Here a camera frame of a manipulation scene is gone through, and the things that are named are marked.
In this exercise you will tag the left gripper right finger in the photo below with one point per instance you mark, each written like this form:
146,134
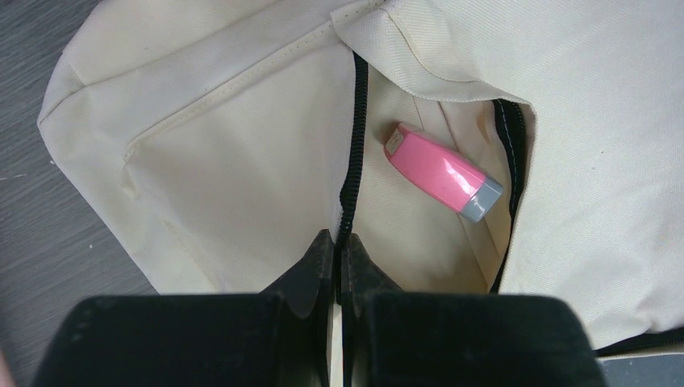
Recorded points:
360,281

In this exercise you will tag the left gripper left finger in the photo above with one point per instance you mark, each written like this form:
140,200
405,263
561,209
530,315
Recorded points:
304,336

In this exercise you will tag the pink eraser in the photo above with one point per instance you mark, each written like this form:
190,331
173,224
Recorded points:
442,173

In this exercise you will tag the cream canvas backpack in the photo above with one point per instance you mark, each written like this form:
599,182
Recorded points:
213,137

